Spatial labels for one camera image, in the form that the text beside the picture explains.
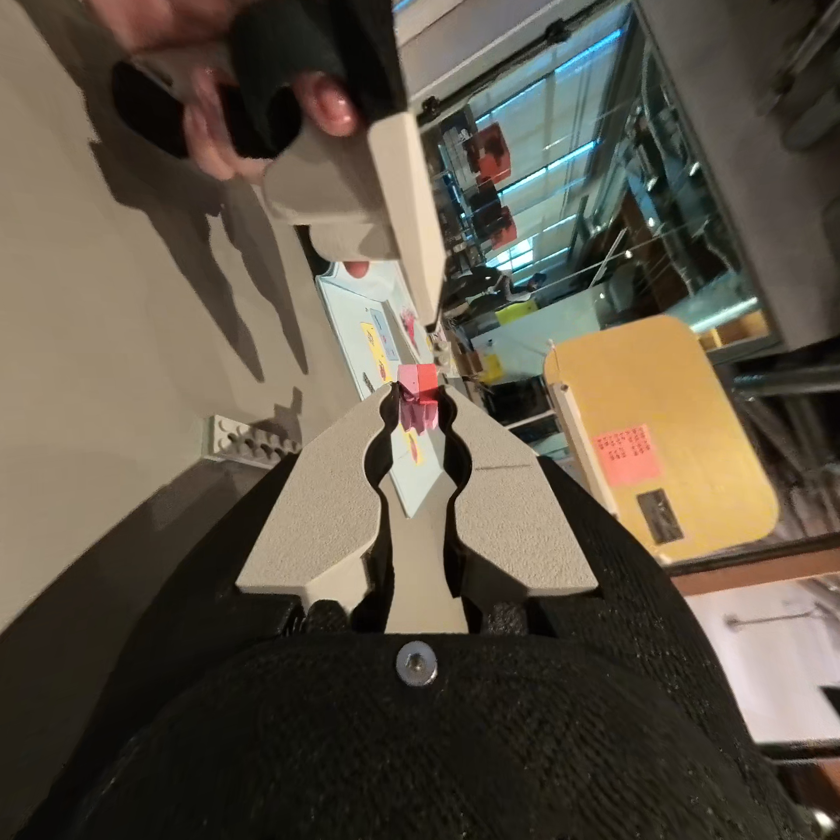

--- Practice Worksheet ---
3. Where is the pink brick assembly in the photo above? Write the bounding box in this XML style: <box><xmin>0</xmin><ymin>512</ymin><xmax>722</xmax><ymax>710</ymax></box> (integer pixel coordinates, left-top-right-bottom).
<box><xmin>395</xmin><ymin>363</ymin><xmax>439</xmax><ymax>435</ymax></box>

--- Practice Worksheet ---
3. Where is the person's left hand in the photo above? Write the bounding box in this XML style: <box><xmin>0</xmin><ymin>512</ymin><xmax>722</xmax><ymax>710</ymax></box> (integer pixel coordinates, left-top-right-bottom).
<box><xmin>85</xmin><ymin>0</ymin><xmax>363</xmax><ymax>182</ymax></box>

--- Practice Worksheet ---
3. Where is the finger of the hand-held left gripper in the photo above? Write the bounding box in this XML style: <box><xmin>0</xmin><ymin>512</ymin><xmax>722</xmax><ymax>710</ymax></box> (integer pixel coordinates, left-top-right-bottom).
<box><xmin>366</xmin><ymin>112</ymin><xmax>447</xmax><ymax>329</ymax></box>

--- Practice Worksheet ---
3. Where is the open instruction booklet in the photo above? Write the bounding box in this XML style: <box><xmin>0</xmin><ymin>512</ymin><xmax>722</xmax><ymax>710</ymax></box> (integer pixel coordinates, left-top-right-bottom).
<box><xmin>315</xmin><ymin>259</ymin><xmax>455</xmax><ymax>521</ymax></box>

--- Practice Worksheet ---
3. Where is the red hooded machine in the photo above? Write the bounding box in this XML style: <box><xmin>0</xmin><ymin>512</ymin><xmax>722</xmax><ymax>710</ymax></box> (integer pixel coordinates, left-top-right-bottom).
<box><xmin>466</xmin><ymin>125</ymin><xmax>514</xmax><ymax>186</ymax></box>
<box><xmin>489</xmin><ymin>206</ymin><xmax>521</xmax><ymax>252</ymax></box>

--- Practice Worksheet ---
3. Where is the black label sticker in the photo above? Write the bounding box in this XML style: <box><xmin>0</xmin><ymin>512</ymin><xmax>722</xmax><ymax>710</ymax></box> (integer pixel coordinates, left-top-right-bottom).
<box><xmin>635</xmin><ymin>489</ymin><xmax>680</xmax><ymax>546</ymax></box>

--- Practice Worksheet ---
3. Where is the pink sticky note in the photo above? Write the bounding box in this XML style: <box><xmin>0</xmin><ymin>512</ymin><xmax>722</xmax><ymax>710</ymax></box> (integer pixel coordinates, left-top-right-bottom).
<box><xmin>594</xmin><ymin>423</ymin><xmax>660</xmax><ymax>488</ymax></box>

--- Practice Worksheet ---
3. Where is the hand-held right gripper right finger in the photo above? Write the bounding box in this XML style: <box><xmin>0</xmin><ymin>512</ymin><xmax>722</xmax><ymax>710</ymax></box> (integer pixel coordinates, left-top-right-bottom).
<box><xmin>443</xmin><ymin>387</ymin><xmax>598</xmax><ymax>631</ymax></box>

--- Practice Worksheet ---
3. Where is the black tripod pole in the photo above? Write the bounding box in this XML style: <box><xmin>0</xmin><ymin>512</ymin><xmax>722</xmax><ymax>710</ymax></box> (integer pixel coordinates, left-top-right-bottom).
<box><xmin>407</xmin><ymin>0</ymin><xmax>632</xmax><ymax>117</ymax></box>

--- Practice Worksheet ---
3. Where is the wooden book stand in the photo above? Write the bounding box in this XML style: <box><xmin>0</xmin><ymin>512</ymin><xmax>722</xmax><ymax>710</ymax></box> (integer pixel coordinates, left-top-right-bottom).
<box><xmin>543</xmin><ymin>315</ymin><xmax>781</xmax><ymax>565</ymax></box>

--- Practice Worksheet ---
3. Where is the long grey brick plate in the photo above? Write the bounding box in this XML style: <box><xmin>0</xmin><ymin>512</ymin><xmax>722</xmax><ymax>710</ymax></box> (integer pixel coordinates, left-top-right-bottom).
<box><xmin>209</xmin><ymin>413</ymin><xmax>303</xmax><ymax>470</ymax></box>

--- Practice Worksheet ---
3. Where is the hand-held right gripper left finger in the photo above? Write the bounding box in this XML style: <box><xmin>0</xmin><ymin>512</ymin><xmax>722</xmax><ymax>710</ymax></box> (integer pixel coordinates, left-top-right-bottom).
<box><xmin>236</xmin><ymin>384</ymin><xmax>401</xmax><ymax>614</ymax></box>

